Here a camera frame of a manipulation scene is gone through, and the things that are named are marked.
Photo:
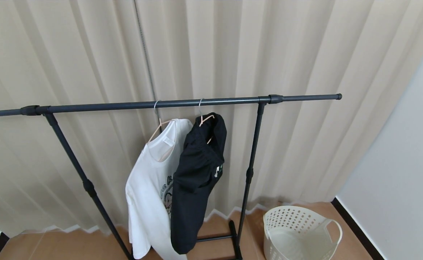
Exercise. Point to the pink clothes hanger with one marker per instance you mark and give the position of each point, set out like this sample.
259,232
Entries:
206,118
155,133

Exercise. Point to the black garment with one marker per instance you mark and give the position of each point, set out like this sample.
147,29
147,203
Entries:
193,187

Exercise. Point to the white printed t-shirt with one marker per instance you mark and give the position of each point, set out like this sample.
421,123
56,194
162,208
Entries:
146,195

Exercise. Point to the black clothes rack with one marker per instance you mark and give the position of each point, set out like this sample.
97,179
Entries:
124,105

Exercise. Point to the white laundry basket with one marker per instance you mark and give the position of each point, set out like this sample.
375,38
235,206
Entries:
291,231

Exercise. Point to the beige curtain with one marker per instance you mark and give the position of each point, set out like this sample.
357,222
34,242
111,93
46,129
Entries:
269,43

